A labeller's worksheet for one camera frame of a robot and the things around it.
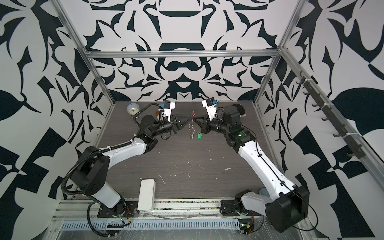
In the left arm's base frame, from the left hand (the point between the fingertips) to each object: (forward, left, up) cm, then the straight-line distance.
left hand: (193, 114), depth 69 cm
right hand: (-1, -1, -1) cm, 2 cm away
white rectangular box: (-28, +23, -29) cm, 46 cm away
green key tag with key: (+9, -5, -32) cm, 34 cm away
